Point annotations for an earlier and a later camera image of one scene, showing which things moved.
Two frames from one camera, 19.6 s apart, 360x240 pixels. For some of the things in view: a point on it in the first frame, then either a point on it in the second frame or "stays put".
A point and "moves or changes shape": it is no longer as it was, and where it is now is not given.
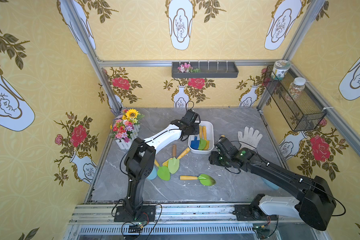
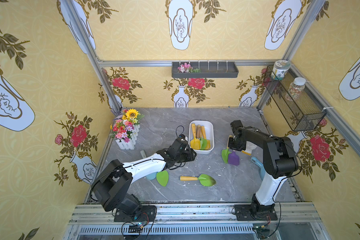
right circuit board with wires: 262,231 stays put
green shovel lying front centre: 204,179 stays put
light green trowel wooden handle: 173,162 moves or changes shape
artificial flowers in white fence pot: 126,128 stays put
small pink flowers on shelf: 187,68 stays put
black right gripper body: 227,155 -> 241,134
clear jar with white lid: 296,88 stays put
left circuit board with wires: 137,228 stays put
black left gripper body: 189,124 -> 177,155
